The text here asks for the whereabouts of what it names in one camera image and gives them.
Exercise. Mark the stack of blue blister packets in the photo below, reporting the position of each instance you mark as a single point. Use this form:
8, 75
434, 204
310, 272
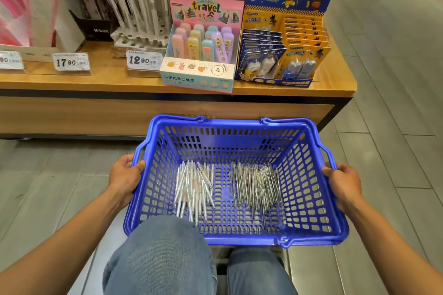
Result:
261, 47

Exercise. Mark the person's right thumb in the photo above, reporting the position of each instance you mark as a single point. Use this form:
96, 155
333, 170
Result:
329, 172

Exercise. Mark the row of pastel push erasers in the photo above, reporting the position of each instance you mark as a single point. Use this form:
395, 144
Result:
204, 44

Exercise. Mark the person's right hand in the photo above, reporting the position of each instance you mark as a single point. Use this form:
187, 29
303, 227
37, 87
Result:
346, 187

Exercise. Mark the pastel eraser display box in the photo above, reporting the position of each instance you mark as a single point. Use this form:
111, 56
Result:
197, 78

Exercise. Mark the person's left hand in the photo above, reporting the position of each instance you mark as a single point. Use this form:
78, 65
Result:
123, 179

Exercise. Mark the pink packaged goods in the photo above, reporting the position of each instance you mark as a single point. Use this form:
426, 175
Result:
27, 4

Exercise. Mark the white price tag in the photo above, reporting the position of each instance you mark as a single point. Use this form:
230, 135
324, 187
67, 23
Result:
143, 60
10, 60
71, 62

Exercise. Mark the person's leg in jeans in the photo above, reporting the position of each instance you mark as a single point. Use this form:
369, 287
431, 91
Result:
162, 256
259, 274

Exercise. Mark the pile of white pens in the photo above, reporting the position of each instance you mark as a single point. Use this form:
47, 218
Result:
193, 187

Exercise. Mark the white pen display rack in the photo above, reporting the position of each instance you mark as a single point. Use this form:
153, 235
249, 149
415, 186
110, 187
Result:
138, 39

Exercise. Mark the person's left forearm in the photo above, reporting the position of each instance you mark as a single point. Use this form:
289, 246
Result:
58, 253

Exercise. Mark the person's right forearm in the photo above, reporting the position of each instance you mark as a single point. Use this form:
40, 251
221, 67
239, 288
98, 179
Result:
391, 253

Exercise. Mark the person's right leg in jeans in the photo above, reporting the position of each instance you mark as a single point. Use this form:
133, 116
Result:
259, 274

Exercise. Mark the person's left leg in jeans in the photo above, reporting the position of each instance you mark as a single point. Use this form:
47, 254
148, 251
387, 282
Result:
162, 256

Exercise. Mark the stack of yellow blister packets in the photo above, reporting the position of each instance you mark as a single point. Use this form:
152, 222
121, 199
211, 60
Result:
306, 37

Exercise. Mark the person's left thumb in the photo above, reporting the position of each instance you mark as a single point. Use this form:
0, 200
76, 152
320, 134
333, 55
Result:
137, 167

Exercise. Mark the row of clear-wrapped pens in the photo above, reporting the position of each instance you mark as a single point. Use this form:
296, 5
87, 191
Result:
138, 4

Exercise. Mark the black display box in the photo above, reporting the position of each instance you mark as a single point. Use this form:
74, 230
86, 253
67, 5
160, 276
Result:
93, 27

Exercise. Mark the blue plastic shopping basket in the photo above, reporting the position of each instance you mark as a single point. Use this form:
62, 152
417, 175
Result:
304, 180

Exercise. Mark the wooden display table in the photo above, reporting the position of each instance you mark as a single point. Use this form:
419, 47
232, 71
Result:
103, 111

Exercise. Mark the pile of silver pens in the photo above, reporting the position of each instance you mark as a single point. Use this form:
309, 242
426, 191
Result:
256, 184

